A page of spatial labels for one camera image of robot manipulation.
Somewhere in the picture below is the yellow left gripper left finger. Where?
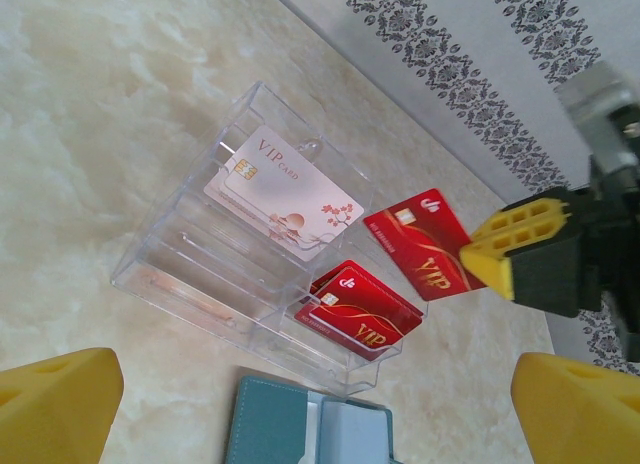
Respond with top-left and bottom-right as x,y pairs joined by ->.
0,348 -> 125,464

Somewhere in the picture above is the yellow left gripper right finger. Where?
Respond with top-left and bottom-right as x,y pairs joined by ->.
510,352 -> 640,464

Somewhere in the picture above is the red VIP card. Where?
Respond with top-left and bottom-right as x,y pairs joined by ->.
309,260 -> 426,330
363,187 -> 489,302
294,283 -> 407,361

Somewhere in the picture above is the blue leather card holder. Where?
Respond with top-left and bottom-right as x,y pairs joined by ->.
219,373 -> 401,464

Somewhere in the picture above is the clear acrylic card stand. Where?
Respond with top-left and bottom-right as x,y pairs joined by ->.
110,80 -> 404,401

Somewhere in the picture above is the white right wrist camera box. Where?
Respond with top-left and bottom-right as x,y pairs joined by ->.
554,61 -> 640,185

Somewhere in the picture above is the white VIP card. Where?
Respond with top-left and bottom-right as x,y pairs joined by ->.
203,125 -> 365,263

